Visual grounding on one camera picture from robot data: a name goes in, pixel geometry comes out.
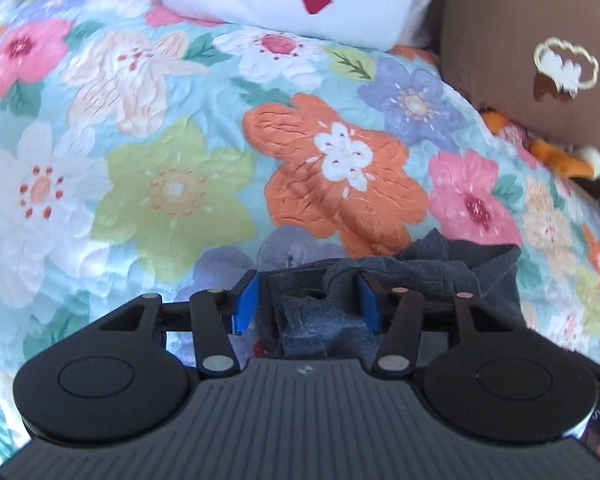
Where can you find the floral quilted bedspread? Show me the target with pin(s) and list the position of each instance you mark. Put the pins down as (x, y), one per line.
(141, 151)

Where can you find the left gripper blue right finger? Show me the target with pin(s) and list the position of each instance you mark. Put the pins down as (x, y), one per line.
(397, 313)

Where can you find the brown cushion with cloud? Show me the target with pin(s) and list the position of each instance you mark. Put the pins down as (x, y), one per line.
(487, 54)

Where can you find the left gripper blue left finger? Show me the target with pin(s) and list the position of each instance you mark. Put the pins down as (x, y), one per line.
(215, 314)

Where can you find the orange plush toy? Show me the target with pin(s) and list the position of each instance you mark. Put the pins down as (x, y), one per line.
(581, 163)

